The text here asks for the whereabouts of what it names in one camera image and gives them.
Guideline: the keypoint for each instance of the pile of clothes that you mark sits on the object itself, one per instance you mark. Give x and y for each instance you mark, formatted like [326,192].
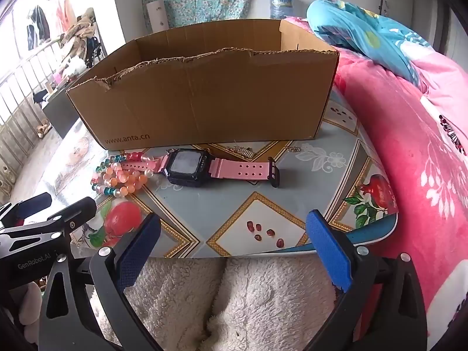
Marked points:
[78,33]

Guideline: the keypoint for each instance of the metal railing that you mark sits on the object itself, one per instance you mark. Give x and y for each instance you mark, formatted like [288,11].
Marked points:
[14,91]

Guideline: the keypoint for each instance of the black wrist watch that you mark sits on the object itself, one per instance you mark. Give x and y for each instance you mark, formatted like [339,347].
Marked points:
[186,166]

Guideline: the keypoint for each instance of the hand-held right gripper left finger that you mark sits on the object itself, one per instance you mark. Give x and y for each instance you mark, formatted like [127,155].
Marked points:
[140,248]

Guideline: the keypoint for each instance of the white fluffy robe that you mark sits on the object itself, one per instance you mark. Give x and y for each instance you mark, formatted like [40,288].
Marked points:
[237,299]

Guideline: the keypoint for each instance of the blue patterned pillow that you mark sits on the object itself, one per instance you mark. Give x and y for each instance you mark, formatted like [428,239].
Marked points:
[351,29]

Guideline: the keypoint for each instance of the pink floral blanket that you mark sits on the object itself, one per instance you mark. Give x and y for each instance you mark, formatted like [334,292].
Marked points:
[402,153]

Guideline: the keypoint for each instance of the dark hanging jacket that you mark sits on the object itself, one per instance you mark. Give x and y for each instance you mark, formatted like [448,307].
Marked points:
[38,25]

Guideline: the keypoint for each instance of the pair of beige shoes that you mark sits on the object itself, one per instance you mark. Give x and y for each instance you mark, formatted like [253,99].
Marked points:
[44,129]

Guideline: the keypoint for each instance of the wheelchair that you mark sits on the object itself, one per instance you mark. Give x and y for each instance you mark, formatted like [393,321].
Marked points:
[94,53]

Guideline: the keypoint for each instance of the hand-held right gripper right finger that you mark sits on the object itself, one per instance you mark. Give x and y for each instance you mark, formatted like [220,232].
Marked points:
[329,252]

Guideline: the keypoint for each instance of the fruit print tablecloth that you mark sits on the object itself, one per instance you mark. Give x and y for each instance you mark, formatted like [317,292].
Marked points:
[256,193]

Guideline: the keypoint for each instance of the blue water cooler bottle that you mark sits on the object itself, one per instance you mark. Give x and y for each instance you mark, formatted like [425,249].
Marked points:
[281,3]

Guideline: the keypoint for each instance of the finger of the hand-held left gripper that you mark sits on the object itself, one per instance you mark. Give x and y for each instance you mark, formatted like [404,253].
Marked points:
[82,206]
[36,201]

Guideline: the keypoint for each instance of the pink hanging garment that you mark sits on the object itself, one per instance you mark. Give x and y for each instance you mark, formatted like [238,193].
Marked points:
[64,14]

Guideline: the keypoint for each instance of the brown cardboard box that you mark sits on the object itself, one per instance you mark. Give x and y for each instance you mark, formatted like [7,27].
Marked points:
[219,98]

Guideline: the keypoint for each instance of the dark grey cabinet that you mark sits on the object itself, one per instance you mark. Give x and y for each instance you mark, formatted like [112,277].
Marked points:
[58,117]

